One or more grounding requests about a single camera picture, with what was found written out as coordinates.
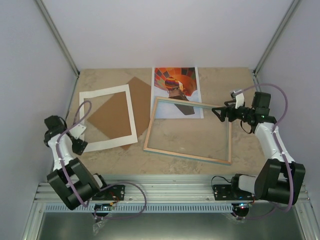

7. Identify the white mat board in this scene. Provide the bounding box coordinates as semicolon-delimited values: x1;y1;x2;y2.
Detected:
79;84;138;153

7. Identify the clear plastic sheet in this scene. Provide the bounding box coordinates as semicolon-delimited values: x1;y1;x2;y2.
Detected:
148;99;230;162

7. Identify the blue wooden picture frame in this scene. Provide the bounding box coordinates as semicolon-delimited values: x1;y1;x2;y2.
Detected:
142;95;233;166

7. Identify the hot air balloon photo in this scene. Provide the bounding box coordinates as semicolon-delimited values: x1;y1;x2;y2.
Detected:
151;67;204;119

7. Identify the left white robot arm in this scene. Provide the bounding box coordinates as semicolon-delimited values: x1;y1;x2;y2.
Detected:
44;115;110;210

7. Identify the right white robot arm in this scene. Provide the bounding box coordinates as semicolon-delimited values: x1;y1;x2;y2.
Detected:
212;91;306;206

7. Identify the brown cardboard backing board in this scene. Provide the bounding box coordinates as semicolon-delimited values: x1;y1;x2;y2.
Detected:
88;77;151;139

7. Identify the left small circuit board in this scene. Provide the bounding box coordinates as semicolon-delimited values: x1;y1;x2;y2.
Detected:
94;202;117;211

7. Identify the small circuit board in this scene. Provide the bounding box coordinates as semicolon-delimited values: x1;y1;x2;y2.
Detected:
94;202;117;211
235;202;252;209

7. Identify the clear plastic bag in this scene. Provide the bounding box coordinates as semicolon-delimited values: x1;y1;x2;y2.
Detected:
92;219;106;236

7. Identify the right small circuit board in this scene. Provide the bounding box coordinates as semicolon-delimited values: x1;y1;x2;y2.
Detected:
235;202;252;209

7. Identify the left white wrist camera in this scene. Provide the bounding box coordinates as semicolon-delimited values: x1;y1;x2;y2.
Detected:
69;123;87;139

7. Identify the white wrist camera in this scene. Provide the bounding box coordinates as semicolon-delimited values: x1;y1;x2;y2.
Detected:
230;89;245;109
69;123;87;139

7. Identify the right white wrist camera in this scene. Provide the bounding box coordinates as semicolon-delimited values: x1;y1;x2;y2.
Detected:
230;89;245;109

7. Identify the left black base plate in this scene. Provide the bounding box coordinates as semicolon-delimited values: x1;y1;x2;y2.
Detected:
92;184;125;202

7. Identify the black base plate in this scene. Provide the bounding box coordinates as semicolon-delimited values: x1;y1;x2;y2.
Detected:
212;184;254;201
92;184;125;202

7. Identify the grey slotted cable duct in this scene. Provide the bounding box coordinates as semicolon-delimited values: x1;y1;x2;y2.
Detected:
44;203;233;214

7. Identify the aluminium rail base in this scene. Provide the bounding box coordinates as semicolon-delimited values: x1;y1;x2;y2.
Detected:
34;174;310;204

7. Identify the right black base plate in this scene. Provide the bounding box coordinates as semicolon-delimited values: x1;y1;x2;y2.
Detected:
212;184;254;201

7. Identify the right aluminium corner post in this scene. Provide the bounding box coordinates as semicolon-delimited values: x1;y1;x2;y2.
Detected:
252;0;302;78

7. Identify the aluminium corner post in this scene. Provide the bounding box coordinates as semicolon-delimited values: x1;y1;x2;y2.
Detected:
34;0;80;78
252;0;302;78

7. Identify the left aluminium corner post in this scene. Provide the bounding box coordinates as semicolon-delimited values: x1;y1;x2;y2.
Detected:
34;0;80;78

